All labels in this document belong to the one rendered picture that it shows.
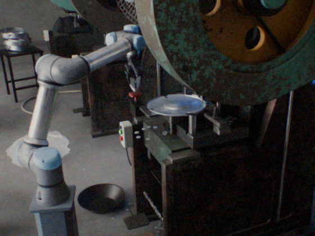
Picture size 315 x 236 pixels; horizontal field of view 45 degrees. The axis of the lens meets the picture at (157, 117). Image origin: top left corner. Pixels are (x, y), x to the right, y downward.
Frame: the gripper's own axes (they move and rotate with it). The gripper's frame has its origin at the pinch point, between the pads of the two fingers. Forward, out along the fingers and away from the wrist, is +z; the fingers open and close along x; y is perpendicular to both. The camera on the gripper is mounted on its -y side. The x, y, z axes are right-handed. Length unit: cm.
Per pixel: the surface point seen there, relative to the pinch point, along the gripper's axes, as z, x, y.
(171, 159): 14, 4, -59
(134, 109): 9.7, 3.0, -4.7
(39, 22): 42, 1, 627
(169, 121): 6.1, -5.0, -35.7
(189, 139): 9, -8, -53
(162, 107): -0.5, -2.8, -33.5
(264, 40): -37, -30, -72
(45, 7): 13, -15, 627
